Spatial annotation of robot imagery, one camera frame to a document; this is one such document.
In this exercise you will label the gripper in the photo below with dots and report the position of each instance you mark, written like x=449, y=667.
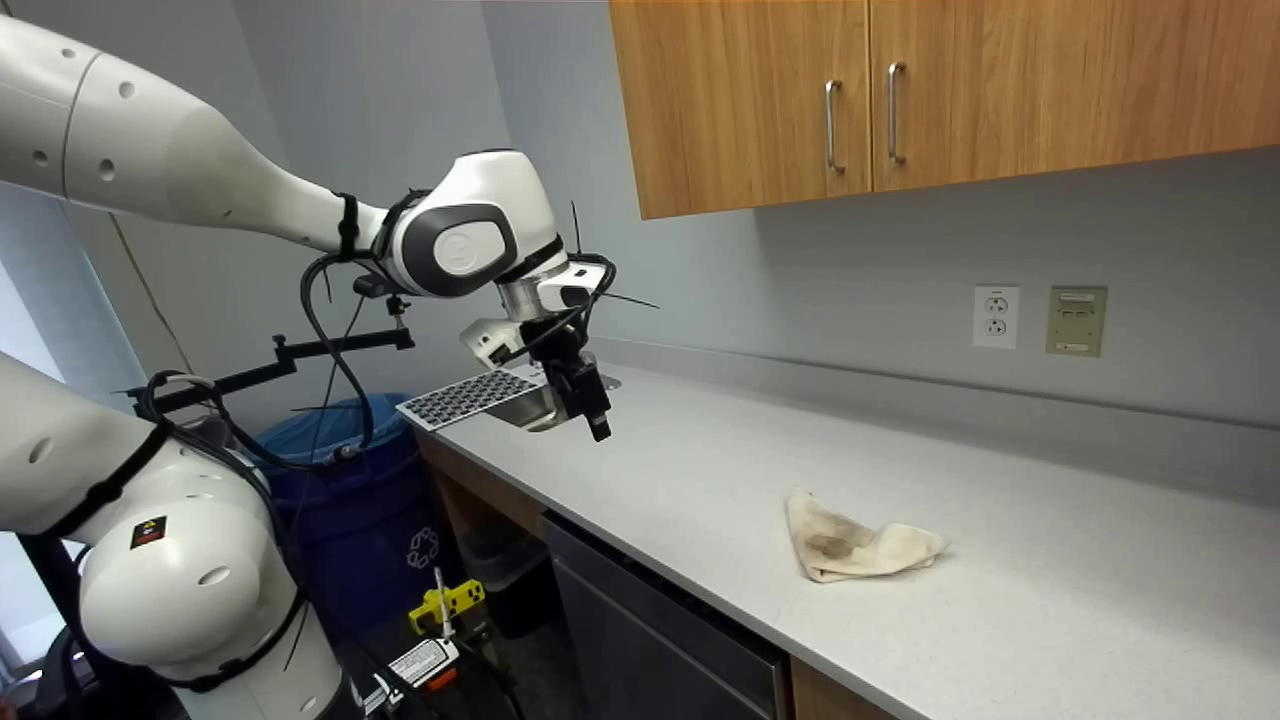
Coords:
x=572, y=372

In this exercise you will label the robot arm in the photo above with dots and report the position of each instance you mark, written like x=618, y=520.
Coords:
x=200, y=160

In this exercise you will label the beige stained cloth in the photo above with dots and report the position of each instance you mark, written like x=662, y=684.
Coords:
x=850, y=545

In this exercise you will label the steel sink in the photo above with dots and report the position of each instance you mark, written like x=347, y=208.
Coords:
x=530, y=408

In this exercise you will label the checkered calibration board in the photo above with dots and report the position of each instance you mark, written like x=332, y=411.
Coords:
x=465, y=398

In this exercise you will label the black waste bin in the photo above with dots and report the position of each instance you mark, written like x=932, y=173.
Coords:
x=510, y=580

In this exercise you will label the blue recycling bin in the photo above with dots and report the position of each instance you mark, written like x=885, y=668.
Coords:
x=370, y=520

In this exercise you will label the dark under-counter appliance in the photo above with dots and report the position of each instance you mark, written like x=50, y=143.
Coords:
x=640, y=620

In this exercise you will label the yellow clamp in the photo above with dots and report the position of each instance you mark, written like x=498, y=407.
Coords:
x=445, y=603

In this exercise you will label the narrow wooden cabinet door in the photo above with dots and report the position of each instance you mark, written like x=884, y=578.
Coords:
x=730, y=110

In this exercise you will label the wide wooden cabinet door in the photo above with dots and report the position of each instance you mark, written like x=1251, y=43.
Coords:
x=1080, y=80

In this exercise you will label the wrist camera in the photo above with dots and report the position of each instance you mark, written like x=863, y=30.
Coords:
x=490, y=338

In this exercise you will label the white wall socket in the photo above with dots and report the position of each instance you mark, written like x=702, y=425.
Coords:
x=996, y=316

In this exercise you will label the wooden wall cabinet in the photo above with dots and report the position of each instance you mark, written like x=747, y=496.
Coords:
x=940, y=90

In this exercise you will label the beige switch plate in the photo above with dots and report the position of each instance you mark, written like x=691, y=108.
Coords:
x=1076, y=321

